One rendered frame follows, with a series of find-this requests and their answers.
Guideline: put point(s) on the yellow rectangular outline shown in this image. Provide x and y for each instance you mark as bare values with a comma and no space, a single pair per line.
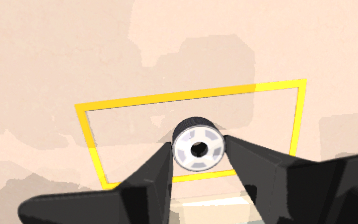
82,107

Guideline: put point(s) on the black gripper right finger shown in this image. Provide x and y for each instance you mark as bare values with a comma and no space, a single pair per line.
286,189

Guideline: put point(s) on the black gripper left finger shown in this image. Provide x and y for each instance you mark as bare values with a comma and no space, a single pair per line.
142,198

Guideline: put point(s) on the white wheel with black tyre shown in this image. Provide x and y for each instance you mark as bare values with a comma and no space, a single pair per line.
195,157

